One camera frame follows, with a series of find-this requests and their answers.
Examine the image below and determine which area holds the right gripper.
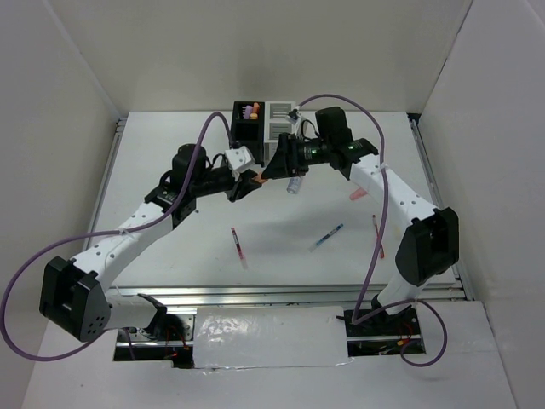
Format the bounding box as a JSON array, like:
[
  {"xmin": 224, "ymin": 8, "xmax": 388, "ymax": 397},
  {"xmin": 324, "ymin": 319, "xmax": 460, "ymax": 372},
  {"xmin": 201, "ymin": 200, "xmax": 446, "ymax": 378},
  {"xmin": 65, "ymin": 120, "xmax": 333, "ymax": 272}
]
[{"xmin": 261, "ymin": 132, "xmax": 332, "ymax": 179}]

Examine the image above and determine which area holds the pink purple highlighter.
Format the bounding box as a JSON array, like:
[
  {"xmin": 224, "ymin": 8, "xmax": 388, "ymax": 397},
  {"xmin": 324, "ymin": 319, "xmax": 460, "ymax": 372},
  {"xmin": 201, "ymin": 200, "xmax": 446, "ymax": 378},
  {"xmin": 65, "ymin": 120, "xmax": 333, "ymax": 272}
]
[{"xmin": 243, "ymin": 105, "xmax": 253, "ymax": 119}]

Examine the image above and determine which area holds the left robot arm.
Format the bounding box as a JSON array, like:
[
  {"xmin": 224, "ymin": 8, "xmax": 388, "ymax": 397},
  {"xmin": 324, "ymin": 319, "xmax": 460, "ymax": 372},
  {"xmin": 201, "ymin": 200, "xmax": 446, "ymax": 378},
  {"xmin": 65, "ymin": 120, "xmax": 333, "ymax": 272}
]
[{"xmin": 39, "ymin": 144, "xmax": 261, "ymax": 343}]

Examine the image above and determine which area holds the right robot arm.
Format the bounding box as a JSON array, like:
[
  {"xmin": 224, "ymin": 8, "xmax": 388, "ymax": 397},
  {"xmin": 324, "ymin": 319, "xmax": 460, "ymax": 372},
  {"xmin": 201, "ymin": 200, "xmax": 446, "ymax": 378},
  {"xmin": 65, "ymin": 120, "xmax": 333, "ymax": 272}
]
[{"xmin": 262, "ymin": 107, "xmax": 459, "ymax": 334}]

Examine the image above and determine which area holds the clear spray bottle blue cap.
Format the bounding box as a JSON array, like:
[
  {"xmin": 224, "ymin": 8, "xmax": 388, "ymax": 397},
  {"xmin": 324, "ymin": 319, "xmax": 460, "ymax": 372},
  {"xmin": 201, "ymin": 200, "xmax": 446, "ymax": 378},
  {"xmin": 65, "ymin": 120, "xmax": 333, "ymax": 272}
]
[{"xmin": 286, "ymin": 177, "xmax": 303, "ymax": 194}]

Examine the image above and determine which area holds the black slotted container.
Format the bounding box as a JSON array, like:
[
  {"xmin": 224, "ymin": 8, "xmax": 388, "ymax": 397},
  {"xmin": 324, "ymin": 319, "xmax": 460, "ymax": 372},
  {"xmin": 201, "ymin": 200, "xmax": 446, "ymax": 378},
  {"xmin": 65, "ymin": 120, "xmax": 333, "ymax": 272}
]
[{"xmin": 231, "ymin": 101, "xmax": 265, "ymax": 165}]

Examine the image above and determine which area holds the white slotted container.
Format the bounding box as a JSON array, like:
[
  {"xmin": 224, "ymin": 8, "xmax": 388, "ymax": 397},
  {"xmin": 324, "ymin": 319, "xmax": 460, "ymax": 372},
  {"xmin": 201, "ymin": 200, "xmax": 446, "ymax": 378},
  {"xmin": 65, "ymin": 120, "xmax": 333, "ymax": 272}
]
[{"xmin": 262, "ymin": 101, "xmax": 295, "ymax": 165}]

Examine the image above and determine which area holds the dark red pen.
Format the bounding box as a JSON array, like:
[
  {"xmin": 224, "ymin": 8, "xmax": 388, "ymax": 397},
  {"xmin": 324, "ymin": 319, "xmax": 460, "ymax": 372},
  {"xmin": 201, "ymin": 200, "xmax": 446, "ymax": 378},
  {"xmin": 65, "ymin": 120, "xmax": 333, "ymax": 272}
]
[{"xmin": 231, "ymin": 227, "xmax": 248, "ymax": 269}]

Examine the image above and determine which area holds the teal blue pen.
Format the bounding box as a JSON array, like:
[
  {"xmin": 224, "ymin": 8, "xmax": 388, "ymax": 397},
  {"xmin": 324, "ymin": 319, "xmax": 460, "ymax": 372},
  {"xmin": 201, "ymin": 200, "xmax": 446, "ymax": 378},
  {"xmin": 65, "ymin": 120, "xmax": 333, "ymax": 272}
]
[{"xmin": 308, "ymin": 223, "xmax": 344, "ymax": 252}]

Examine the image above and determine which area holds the white foil cover panel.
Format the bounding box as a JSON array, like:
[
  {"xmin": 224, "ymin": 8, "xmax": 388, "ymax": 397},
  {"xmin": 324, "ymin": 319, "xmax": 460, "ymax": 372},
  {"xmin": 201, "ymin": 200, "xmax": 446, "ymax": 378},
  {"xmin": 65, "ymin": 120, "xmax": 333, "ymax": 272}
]
[{"xmin": 193, "ymin": 306, "xmax": 349, "ymax": 369}]

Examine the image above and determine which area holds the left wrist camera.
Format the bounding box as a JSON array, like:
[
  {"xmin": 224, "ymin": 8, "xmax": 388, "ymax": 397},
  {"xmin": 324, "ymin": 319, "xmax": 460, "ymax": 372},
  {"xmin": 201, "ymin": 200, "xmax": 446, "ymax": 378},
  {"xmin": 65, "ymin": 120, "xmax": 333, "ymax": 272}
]
[{"xmin": 224, "ymin": 146, "xmax": 255, "ymax": 178}]

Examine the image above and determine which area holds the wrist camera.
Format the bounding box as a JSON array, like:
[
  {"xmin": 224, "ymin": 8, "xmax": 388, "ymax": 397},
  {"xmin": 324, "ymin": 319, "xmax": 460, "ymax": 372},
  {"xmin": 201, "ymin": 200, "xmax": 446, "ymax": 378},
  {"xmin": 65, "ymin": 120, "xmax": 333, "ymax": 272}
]
[
  {"xmin": 285, "ymin": 107, "xmax": 305, "ymax": 137},
  {"xmin": 224, "ymin": 146, "xmax": 255, "ymax": 178}
]

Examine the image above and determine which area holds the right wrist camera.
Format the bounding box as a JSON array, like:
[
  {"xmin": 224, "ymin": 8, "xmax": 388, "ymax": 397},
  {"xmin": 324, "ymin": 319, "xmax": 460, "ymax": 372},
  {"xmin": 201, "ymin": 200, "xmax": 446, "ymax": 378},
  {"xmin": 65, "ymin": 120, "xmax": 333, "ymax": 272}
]
[{"xmin": 285, "ymin": 107, "xmax": 305, "ymax": 137}]

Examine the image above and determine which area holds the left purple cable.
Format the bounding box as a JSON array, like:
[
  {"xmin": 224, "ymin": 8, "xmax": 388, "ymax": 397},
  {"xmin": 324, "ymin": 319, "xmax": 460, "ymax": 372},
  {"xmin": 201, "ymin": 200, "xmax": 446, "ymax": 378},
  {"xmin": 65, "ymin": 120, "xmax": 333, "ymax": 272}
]
[{"xmin": 0, "ymin": 112, "xmax": 233, "ymax": 363}]

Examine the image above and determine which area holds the purple cable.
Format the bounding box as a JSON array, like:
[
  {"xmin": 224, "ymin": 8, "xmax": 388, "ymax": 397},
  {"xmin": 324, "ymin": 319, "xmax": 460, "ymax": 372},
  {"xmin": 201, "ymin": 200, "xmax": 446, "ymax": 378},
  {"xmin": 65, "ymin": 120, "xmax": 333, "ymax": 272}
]
[
  {"xmin": 0, "ymin": 112, "xmax": 233, "ymax": 363},
  {"xmin": 297, "ymin": 93, "xmax": 450, "ymax": 367}
]

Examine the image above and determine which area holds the aluminium front rail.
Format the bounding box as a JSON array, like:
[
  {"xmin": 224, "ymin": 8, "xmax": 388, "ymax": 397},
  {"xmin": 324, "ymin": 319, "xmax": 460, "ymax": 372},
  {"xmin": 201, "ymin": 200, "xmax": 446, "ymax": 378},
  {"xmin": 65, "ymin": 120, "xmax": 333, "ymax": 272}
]
[{"xmin": 106, "ymin": 285, "xmax": 463, "ymax": 311}]

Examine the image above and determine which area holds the left side rail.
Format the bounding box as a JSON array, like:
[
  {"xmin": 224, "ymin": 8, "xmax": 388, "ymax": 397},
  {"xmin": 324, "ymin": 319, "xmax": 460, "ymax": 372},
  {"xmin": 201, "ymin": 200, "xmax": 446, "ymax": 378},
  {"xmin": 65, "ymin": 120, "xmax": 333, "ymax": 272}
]
[{"xmin": 88, "ymin": 117, "xmax": 128, "ymax": 233}]

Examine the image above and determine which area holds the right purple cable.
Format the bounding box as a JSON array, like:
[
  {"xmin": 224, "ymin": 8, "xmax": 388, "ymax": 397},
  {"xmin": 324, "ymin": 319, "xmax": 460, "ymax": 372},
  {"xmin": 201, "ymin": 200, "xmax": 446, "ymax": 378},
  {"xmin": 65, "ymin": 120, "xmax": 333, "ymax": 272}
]
[{"xmin": 297, "ymin": 93, "xmax": 450, "ymax": 367}]

